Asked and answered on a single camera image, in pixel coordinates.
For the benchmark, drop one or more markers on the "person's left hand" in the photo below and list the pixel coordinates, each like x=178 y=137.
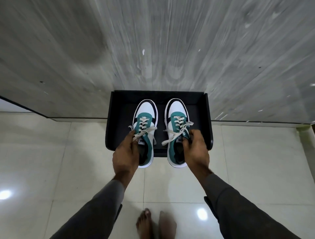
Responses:
x=125 y=157

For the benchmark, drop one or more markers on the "person's right hand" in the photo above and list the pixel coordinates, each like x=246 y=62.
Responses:
x=196 y=155

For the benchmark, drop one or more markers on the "person's right foot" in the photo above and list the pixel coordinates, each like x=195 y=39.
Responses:
x=167 y=225

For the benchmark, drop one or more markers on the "person's right fingers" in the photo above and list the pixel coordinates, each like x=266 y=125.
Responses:
x=192 y=139

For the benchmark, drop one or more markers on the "green white sneaker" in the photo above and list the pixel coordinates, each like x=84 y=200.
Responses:
x=145 y=120
x=176 y=118

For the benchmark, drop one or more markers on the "person's left fingers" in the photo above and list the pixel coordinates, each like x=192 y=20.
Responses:
x=131 y=140

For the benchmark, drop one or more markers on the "person's left foot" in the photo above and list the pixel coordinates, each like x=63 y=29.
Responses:
x=145 y=224

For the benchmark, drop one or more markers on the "person's left forearm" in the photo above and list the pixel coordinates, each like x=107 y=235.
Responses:
x=98 y=209

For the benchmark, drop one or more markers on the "person's foot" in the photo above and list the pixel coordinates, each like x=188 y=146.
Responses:
x=167 y=225
x=145 y=224

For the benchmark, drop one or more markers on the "person's right forearm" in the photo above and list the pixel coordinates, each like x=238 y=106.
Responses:
x=236 y=209

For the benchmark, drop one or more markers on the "black shoe rack shelf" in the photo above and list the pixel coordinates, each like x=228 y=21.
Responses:
x=201 y=118

